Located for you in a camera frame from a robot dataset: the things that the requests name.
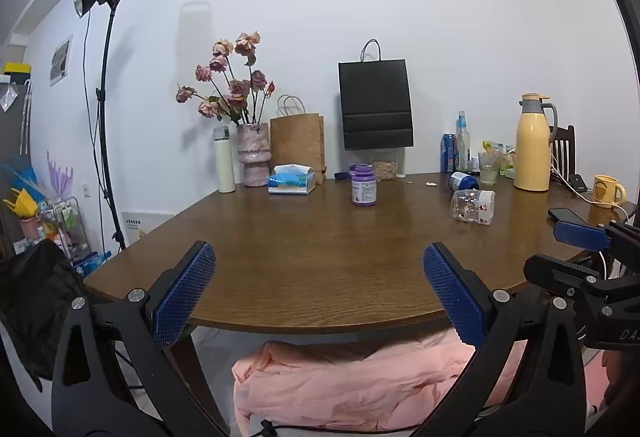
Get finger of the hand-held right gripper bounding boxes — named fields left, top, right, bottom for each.
left=553, top=220, right=640, bottom=252
left=523, top=254, right=622, bottom=301

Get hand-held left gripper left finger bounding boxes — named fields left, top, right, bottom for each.
left=51, top=240, right=231, bottom=437

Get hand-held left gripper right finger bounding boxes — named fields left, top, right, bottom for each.
left=422, top=242, right=589, bottom=437

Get clear plastic jar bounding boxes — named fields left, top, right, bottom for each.
left=450, top=190, right=496, bottom=223

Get black smartphone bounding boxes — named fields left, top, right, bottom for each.
left=547, top=207, right=592, bottom=226

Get yellow mug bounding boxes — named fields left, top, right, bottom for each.
left=593, top=174, right=627, bottom=209

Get dark wooden chair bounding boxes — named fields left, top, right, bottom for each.
left=548, top=124, right=576, bottom=178

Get yellow thermos jug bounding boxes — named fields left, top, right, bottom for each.
left=513, top=92, right=559, bottom=192

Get clear drinking glass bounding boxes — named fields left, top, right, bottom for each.
left=478, top=151, right=501, bottom=186

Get blue lidded jar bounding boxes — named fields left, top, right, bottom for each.
left=448, top=171, right=480, bottom=192

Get white thermos bottle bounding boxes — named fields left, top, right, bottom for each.
left=213, top=126, right=236, bottom=194

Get pink cloth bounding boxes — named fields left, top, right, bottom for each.
left=232, top=330, right=527, bottom=436

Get blue drink can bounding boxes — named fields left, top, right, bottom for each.
left=440, top=133, right=458, bottom=174

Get purple jar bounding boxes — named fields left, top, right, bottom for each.
left=350, top=164, right=379, bottom=207

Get clear snack container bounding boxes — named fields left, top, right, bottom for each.
left=371, top=149, right=406, bottom=182

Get clear glass bottle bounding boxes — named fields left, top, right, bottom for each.
left=454, top=110, right=472, bottom=173

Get black jacket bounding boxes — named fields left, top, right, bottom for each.
left=0, top=239, right=92, bottom=384

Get pink marbled vase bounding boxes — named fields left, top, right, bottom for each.
left=236, top=122, right=274, bottom=188

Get blue tissue box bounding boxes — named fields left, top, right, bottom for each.
left=268, top=164, right=317, bottom=196

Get purple coral decoration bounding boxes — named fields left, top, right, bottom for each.
left=46, top=150, right=75, bottom=198

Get brown paper bag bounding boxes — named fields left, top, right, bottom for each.
left=270, top=95, right=326, bottom=186

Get black paper bag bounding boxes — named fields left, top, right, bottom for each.
left=338, top=39, right=415, bottom=152

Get dried pink roses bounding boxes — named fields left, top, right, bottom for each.
left=175, top=31, right=276, bottom=126

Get white cable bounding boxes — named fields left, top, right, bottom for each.
left=549, top=161, right=628, bottom=208

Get wire storage cart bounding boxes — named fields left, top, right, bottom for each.
left=39, top=196, right=92, bottom=269

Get wall poster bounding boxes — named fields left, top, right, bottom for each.
left=50, top=35, right=74, bottom=87

